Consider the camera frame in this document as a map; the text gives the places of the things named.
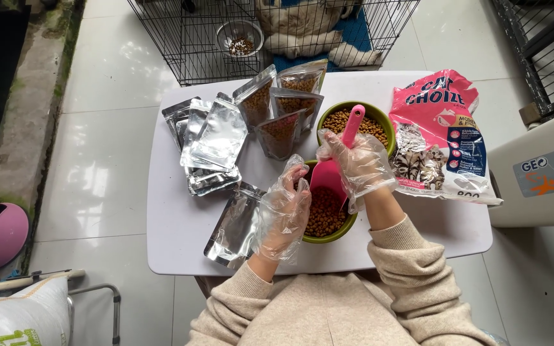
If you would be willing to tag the person's right hand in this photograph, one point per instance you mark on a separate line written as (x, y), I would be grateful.
(366, 173)

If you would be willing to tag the person's left hand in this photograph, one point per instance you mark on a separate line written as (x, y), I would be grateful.
(277, 226)

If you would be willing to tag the person's right fingers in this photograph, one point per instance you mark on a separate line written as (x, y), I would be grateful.
(335, 144)

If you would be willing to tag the person's left fingers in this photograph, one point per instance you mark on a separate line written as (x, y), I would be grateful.
(295, 175)

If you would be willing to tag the pink plastic scoop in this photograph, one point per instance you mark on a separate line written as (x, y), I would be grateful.
(329, 178)

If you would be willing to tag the kibble filled foil pouch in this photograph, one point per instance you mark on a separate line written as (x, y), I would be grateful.
(256, 98)
(279, 137)
(301, 79)
(297, 104)

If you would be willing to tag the brown cat kibble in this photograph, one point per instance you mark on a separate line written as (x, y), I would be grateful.
(325, 216)
(375, 127)

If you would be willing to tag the green bowl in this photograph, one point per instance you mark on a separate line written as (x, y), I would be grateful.
(330, 239)
(383, 120)

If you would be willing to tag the single flat foil pouch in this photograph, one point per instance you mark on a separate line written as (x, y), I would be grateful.
(233, 226)

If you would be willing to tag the pile of empty silver pouches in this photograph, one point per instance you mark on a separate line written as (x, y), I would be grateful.
(212, 139)

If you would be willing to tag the pink cat food bag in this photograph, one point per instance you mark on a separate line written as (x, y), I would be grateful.
(443, 139)

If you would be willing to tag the blue mat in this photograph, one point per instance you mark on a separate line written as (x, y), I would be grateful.
(354, 31)

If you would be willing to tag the cream furry cat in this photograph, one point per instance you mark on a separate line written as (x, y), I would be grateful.
(301, 26)

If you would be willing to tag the white table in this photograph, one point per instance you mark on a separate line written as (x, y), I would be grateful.
(181, 226)

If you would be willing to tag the person's beige sweater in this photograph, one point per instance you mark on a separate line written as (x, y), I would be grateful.
(325, 312)

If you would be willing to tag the metal pet bowl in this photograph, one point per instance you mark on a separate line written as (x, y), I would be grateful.
(239, 41)

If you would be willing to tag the white plastic box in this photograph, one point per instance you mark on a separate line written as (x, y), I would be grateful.
(536, 182)

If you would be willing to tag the black metal rack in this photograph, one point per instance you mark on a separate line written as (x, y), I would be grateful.
(541, 43)

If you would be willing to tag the white woven sack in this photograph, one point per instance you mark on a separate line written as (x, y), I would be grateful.
(17, 315)

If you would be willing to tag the grey metal frame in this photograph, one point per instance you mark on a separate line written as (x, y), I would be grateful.
(108, 293)

